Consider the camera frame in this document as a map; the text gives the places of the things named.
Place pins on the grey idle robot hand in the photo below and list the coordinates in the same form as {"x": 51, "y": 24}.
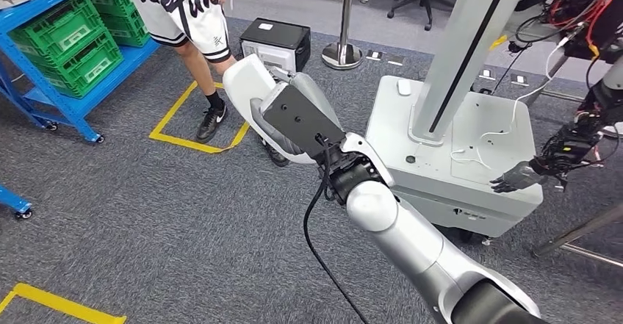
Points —
{"x": 516, "y": 178}

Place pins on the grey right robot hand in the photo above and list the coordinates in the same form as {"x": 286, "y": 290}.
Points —
{"x": 319, "y": 98}

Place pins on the white curved plastic part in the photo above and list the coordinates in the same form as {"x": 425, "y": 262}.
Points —
{"x": 243, "y": 81}

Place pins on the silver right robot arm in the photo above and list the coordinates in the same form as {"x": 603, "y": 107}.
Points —
{"x": 413, "y": 244}

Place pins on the black idle robot arm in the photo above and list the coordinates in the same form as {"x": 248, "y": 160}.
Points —
{"x": 579, "y": 132}

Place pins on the floor socket plate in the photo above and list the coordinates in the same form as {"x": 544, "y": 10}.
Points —
{"x": 395, "y": 60}
{"x": 519, "y": 79}
{"x": 375, "y": 55}
{"x": 487, "y": 74}

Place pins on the white robot stand base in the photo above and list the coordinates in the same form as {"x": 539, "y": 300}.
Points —
{"x": 462, "y": 132}

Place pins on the black and white box appliance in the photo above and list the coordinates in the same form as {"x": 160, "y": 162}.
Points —
{"x": 275, "y": 39}

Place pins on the grey metal stand legs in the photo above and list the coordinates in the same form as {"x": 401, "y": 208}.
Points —
{"x": 574, "y": 234}

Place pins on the small white oval object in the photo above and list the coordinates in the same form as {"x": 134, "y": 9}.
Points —
{"x": 404, "y": 87}

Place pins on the yellow floor tape square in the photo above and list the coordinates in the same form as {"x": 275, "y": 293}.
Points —
{"x": 58, "y": 302}
{"x": 180, "y": 143}

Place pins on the person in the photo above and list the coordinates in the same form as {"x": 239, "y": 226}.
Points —
{"x": 185, "y": 5}

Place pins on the idle robot body with wiring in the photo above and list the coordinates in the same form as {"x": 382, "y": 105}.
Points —
{"x": 574, "y": 5}

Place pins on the black and pale wrist camera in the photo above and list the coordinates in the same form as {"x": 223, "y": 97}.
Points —
{"x": 302, "y": 117}

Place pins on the silver barrier post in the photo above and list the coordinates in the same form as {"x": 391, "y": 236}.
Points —
{"x": 343, "y": 29}

